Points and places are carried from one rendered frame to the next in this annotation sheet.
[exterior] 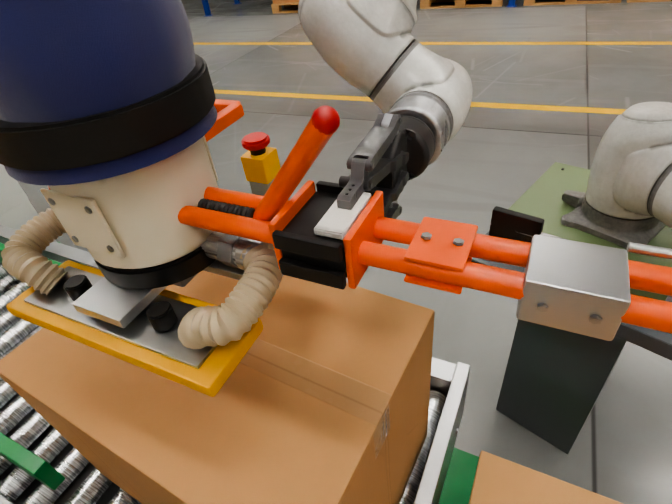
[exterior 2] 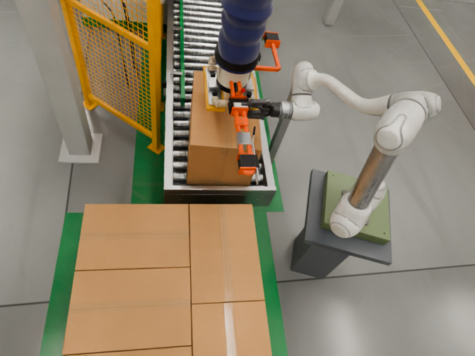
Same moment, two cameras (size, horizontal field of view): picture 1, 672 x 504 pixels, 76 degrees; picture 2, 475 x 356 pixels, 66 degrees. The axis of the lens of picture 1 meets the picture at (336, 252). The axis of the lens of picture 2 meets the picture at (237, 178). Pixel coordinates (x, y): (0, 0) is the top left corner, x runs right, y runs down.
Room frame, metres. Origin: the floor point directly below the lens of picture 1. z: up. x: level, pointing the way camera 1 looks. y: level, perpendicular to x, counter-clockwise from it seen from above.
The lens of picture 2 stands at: (-0.61, -0.91, 2.50)
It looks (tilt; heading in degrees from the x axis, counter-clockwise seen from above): 55 degrees down; 40
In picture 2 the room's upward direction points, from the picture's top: 17 degrees clockwise
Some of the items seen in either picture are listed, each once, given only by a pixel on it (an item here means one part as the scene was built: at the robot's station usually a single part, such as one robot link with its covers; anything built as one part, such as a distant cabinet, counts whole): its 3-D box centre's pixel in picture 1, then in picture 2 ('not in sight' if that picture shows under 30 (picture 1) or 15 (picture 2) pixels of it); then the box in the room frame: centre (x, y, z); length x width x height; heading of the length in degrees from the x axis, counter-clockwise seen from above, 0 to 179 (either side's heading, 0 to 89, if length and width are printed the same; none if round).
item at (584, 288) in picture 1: (570, 284); (243, 140); (0.23, -0.18, 1.21); 0.07 x 0.07 x 0.04; 60
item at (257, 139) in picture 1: (256, 144); not in sight; (1.00, 0.16, 1.02); 0.07 x 0.07 x 0.04
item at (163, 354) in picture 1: (122, 308); (213, 85); (0.38, 0.27, 1.11); 0.34 x 0.10 x 0.05; 60
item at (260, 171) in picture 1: (292, 292); (280, 131); (1.00, 0.16, 0.50); 0.07 x 0.07 x 1.00; 59
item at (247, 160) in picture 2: not in sight; (246, 163); (0.16, -0.30, 1.21); 0.08 x 0.07 x 0.05; 60
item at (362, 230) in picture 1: (330, 231); (238, 106); (0.34, 0.00, 1.22); 0.10 x 0.08 x 0.06; 150
